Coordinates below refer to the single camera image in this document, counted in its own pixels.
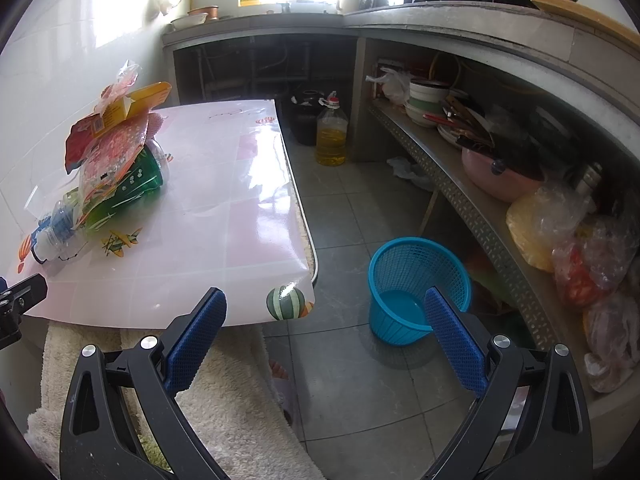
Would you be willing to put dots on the pink plastic basin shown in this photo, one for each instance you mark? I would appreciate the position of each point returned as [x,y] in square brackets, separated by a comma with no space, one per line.
[508,186]

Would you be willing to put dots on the pinkish plastic bag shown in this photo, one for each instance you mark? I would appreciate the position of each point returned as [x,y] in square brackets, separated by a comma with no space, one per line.
[611,327]

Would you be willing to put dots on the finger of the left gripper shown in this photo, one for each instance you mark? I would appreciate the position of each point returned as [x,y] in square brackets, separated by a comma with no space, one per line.
[15,301]

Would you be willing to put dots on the stacked white green bowls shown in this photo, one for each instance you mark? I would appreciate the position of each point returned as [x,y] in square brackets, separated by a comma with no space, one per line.
[424,98]

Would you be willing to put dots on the black bucket under counter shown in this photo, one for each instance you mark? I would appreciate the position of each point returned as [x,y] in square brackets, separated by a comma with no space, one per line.
[304,111]

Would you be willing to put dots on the copper bowl on counter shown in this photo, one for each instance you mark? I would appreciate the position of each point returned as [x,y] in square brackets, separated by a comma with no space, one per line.
[211,12]

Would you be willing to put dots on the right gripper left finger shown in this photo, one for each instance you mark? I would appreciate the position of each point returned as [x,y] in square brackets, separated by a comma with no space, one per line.
[98,440]

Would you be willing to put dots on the orange white medicine box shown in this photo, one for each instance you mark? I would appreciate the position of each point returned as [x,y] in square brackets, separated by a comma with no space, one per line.
[121,104]

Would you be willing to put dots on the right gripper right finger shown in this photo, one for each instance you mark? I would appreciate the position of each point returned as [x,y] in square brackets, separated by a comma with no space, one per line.
[552,439]

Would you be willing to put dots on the white plastic bag on shelf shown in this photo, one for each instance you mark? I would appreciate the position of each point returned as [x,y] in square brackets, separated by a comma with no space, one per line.
[395,84]

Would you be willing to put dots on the steel thermos flask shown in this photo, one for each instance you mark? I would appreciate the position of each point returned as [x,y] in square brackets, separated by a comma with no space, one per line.
[587,179]

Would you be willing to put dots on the blue plastic waste basket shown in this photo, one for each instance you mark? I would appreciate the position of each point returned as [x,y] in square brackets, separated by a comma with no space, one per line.
[400,273]

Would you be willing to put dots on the wooden cutting board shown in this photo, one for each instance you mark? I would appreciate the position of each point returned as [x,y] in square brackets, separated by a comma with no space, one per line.
[595,19]

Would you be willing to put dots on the yellow cooking oil jug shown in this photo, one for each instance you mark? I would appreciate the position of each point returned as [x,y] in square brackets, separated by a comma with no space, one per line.
[332,126]

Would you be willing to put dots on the pink patterned tablecloth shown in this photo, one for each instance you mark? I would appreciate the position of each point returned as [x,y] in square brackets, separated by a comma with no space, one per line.
[228,217]

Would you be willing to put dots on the white fluffy towel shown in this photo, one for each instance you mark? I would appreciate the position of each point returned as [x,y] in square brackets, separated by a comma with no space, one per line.
[232,405]

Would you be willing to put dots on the yellow plastic bag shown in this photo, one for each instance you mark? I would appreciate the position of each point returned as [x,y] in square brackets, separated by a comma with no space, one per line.
[543,220]

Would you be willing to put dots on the red contents plastic bag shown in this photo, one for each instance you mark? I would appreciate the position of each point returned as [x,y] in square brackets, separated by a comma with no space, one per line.
[593,262]

